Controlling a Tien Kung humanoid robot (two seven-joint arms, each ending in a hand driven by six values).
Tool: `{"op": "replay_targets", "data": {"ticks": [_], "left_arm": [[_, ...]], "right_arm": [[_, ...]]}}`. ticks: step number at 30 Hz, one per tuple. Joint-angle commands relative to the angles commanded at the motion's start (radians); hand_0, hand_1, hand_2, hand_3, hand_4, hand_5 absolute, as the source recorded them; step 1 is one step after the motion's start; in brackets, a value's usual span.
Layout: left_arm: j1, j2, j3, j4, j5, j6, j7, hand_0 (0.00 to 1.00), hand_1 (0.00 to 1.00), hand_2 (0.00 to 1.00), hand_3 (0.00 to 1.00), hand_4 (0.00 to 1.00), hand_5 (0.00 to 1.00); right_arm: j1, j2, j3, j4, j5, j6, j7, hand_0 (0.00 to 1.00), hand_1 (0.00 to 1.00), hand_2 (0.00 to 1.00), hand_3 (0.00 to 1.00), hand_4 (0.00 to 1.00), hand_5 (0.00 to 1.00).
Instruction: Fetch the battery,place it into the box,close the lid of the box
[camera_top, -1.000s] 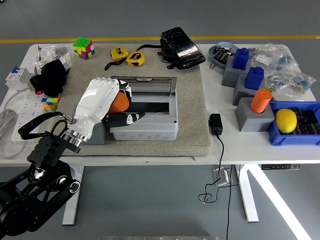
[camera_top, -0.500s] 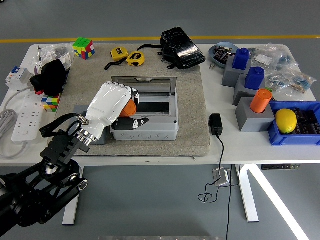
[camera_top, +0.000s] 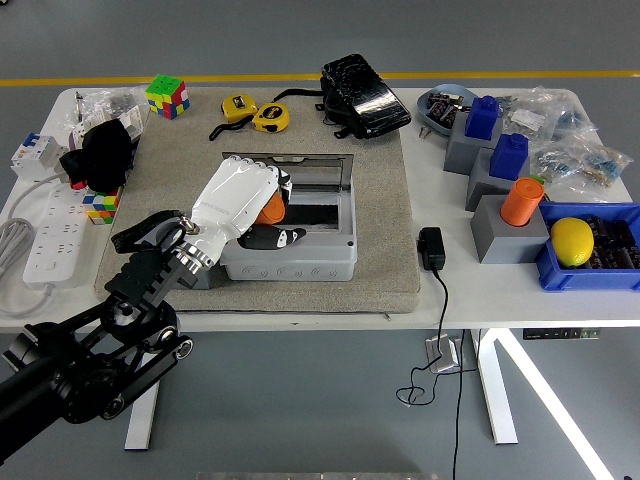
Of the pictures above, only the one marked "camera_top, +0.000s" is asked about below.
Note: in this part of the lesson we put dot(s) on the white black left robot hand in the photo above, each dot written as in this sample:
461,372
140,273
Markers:
230,200

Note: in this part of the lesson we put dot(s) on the orange cylinder battery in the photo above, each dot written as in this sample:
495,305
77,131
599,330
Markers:
520,202
272,212

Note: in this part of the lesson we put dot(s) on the smoky transparent box lid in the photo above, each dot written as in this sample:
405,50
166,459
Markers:
320,172

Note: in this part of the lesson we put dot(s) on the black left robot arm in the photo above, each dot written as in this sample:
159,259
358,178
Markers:
100,350

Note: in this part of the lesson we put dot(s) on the grey electrical junction box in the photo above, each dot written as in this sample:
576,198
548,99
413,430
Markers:
300,260

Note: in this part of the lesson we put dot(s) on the blue block battery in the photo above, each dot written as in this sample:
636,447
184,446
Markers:
509,157
482,117

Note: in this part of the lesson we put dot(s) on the grey holder block round hole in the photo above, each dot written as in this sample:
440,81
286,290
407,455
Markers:
202,281

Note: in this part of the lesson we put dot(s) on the rubik's cube green face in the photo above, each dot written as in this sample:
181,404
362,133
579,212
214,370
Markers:
167,97

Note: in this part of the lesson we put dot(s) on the rubik's cube white face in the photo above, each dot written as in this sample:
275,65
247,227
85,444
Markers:
102,207

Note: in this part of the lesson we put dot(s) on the black cloth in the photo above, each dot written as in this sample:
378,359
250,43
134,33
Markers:
105,150

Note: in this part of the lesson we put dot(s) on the grey-brown mat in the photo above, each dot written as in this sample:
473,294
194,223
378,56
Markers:
375,200

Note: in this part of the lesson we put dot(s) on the clear bags of small parts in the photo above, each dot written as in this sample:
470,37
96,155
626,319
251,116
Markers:
115,102

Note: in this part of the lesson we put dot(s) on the glossy black pouch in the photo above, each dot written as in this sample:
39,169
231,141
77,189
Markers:
370,100

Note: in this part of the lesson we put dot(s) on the white power strip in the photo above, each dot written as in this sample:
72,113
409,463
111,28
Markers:
55,235

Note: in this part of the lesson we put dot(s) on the white circuit breaker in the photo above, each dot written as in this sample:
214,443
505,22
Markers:
35,155

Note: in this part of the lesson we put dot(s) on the small metal prongs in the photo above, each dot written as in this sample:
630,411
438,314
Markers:
424,132

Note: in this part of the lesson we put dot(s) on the black power adapter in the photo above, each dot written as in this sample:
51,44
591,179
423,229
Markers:
431,250

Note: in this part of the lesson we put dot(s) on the blue-grey dish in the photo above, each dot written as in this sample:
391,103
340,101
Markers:
424,107

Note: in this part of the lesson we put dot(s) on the white table leg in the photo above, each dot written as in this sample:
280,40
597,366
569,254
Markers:
142,432
495,390

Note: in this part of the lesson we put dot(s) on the clear bag white label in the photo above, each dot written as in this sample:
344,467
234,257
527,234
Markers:
527,117

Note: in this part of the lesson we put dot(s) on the small green object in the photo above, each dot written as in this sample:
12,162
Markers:
538,178

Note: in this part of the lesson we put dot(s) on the yellow lemon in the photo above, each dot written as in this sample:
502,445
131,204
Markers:
572,242

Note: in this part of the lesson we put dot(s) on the blue plastic bin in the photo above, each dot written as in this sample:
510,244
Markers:
575,280

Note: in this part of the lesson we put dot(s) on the clear bag of blue parts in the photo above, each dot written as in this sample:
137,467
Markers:
575,120

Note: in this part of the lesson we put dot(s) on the black table control panel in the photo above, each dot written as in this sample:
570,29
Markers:
560,334

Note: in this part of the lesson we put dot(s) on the clear bag of resistors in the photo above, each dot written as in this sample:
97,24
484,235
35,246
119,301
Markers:
585,165

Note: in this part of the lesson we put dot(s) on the black capacitors heap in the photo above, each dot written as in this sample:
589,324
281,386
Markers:
615,240

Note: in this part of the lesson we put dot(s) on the silver metal bracket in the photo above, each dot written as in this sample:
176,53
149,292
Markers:
445,357

